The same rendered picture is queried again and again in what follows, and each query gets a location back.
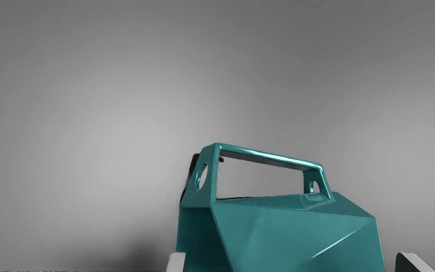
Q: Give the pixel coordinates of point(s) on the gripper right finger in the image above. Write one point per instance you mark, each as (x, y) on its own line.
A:
(412, 263)

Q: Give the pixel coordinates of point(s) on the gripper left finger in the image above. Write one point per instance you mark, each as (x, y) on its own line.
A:
(176, 262)

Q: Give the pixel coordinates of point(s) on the teal faceted mug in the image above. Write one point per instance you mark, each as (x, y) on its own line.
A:
(278, 234)

